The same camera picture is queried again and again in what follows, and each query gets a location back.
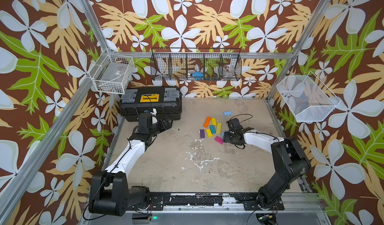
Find teal block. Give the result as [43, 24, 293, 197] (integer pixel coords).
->
[209, 125, 216, 134]

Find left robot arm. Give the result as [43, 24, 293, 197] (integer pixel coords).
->
[87, 113, 174, 216]

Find light blue block far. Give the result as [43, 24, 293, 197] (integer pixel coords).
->
[223, 111, 232, 117]

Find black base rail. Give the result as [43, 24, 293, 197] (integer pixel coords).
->
[123, 191, 285, 211]

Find blue object in basket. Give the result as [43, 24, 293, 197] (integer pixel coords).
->
[193, 72, 204, 81]

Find white wire basket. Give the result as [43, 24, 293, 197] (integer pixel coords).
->
[90, 50, 135, 95]
[277, 72, 341, 123]

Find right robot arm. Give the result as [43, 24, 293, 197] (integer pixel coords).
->
[224, 118, 312, 209]

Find orange block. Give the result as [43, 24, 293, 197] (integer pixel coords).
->
[204, 117, 212, 128]

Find white wire basket right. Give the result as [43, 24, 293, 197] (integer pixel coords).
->
[277, 72, 341, 123]

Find black wire basket rear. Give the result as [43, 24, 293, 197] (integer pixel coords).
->
[149, 48, 242, 81]

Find magenta block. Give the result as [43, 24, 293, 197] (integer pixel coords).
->
[215, 136, 224, 145]

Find white wire basket left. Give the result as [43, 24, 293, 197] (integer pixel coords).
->
[90, 50, 135, 95]

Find purple block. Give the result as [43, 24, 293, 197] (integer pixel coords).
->
[199, 130, 205, 139]

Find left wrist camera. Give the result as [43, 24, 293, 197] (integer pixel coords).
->
[150, 108, 158, 124]

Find yellow block lower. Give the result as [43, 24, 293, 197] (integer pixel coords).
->
[206, 129, 213, 138]

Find black toolbox yellow handle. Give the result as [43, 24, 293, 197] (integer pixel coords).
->
[119, 87, 182, 122]

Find long yellow block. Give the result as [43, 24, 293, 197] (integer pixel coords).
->
[216, 123, 222, 134]

